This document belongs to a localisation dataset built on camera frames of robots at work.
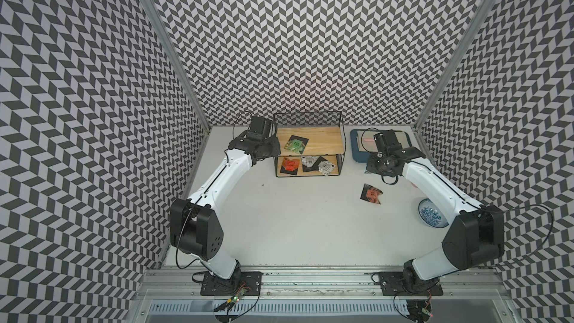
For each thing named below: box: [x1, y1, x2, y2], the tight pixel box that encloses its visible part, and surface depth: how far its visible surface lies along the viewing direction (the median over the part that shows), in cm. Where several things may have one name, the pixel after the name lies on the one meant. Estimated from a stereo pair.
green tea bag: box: [284, 135, 310, 155], surface depth 91 cm
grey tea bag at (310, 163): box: [300, 155, 323, 172], surface depth 104 cm
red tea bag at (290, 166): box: [279, 157, 300, 176], surface depth 104 cm
